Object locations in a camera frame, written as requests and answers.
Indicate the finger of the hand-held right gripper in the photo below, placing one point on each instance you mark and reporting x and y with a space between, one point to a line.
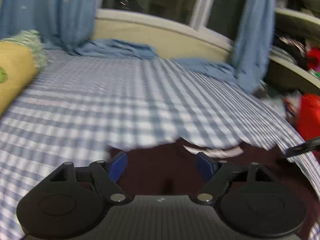
303 147

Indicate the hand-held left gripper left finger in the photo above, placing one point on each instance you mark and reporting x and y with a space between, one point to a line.
119 165

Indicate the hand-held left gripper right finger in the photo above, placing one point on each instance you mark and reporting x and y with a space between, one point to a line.
203 165

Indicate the maroon printed sweater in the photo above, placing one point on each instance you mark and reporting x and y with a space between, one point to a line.
160 170

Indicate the pile of dark clothes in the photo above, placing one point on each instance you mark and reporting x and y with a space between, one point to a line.
291 47

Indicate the red shopping bag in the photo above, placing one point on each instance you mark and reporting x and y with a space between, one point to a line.
310 117

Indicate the blue checked bed sheet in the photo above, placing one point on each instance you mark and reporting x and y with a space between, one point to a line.
112 100

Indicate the red cloth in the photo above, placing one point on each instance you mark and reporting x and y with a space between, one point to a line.
313 57

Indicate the white shelf unit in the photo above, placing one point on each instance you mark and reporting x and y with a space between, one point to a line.
295 25

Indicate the blue star curtain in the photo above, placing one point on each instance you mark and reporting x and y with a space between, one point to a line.
255 30
57 12

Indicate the yellow avocado print pillow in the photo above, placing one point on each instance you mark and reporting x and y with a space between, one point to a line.
12 75

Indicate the green checked pillow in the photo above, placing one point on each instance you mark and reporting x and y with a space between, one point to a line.
35 45

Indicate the white framed window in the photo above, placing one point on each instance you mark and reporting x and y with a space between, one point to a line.
162 2

